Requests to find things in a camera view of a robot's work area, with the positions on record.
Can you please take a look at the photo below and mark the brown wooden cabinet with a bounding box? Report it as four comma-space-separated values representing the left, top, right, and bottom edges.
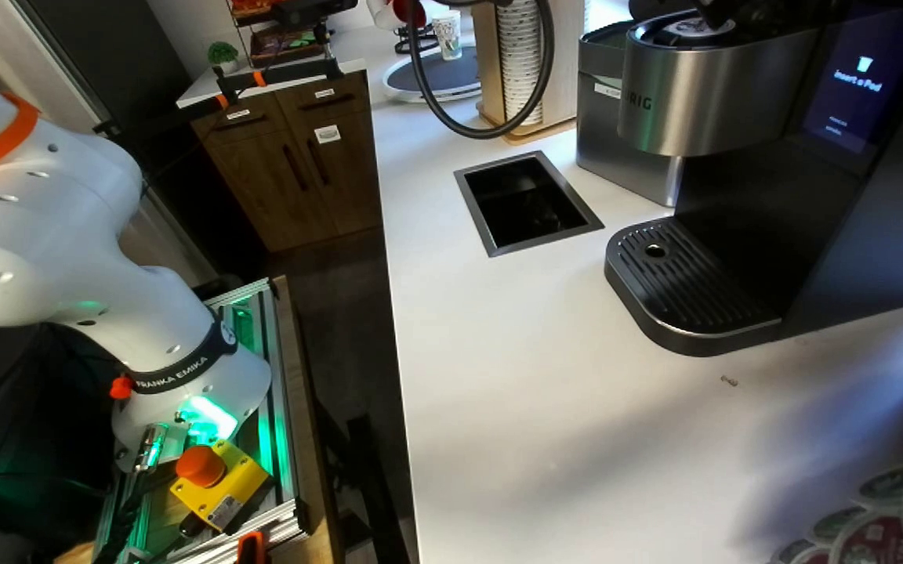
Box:
188, 70, 385, 259

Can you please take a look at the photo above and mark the black silver coffee maker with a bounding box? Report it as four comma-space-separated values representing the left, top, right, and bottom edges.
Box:
602, 0, 903, 361

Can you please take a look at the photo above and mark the green lidded coffee pod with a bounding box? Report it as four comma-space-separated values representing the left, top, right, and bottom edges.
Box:
855, 462, 903, 511
806, 501, 875, 549

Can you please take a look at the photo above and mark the round blue tray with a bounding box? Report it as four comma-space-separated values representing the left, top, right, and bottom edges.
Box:
378, 43, 486, 111

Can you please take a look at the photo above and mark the white paper cup stack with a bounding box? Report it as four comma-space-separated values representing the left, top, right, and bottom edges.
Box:
495, 0, 545, 130

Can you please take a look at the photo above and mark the aluminium rail frame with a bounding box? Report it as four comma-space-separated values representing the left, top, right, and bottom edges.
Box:
198, 280, 305, 527

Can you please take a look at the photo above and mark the dark printed box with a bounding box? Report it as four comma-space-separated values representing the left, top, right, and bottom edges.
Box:
246, 21, 331, 64

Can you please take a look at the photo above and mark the small green round object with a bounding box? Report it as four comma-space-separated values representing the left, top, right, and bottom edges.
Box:
205, 36, 241, 70

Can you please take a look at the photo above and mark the black looped strap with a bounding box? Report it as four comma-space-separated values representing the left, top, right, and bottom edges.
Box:
392, 25, 445, 56

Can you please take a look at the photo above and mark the black ribbed drip tray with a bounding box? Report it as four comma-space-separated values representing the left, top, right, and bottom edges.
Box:
602, 216, 790, 361

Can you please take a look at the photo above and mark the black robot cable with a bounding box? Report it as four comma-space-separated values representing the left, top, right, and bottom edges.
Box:
397, 0, 560, 140

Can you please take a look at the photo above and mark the orange tool handle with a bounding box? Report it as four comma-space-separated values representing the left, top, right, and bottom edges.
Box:
235, 527, 269, 564

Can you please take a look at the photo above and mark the coffee maker touchscreen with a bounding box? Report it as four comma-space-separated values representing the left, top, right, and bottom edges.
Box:
798, 2, 903, 160

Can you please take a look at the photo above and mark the small glass cup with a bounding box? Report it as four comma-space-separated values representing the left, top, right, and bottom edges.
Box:
428, 10, 467, 64

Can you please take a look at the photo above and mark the steel framed countertop waste chute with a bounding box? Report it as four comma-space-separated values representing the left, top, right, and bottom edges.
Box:
452, 148, 607, 259

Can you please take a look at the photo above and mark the red lidded coffee pod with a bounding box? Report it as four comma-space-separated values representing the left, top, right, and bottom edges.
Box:
827, 511, 903, 564

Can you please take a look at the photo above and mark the yellow emergency stop box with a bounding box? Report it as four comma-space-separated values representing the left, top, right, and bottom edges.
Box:
165, 436, 272, 536

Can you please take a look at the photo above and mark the wooden cup dispenser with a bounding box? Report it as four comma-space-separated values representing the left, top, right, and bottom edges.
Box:
467, 0, 586, 140

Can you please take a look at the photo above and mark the black cover cloth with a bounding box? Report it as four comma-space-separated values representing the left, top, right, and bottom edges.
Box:
0, 315, 119, 564

